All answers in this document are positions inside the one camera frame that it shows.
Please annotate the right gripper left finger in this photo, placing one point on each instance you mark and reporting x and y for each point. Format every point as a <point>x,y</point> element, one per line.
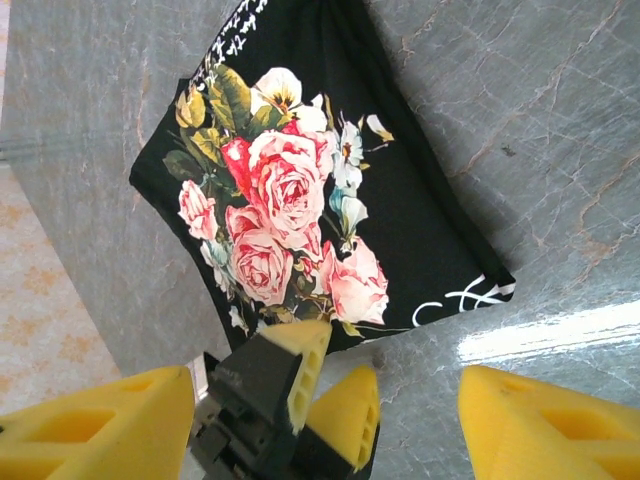
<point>100,430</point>

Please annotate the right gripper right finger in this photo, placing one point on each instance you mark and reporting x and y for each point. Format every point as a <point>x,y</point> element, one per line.
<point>550,430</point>

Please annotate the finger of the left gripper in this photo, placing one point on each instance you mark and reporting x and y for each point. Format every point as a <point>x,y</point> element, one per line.
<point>270,370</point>
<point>345,415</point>

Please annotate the black floral print t-shirt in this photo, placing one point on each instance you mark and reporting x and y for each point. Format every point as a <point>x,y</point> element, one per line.
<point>400,200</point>

